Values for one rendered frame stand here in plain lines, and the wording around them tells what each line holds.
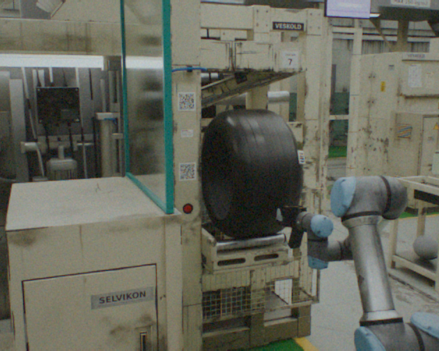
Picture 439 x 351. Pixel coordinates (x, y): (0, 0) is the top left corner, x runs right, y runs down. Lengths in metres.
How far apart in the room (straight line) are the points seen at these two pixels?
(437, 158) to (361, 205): 5.18
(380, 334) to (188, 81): 1.20
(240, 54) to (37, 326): 1.60
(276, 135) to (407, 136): 4.55
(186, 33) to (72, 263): 1.15
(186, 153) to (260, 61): 0.65
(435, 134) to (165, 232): 5.53
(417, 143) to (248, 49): 4.24
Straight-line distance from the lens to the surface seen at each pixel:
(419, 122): 6.38
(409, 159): 6.51
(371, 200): 1.46
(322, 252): 1.80
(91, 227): 1.17
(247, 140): 1.99
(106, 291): 1.22
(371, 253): 1.44
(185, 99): 2.03
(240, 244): 2.14
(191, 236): 2.13
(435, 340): 1.47
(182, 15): 2.05
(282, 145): 2.03
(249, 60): 2.42
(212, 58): 2.35
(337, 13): 5.95
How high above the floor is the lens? 1.58
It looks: 10 degrees down
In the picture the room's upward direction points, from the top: straight up
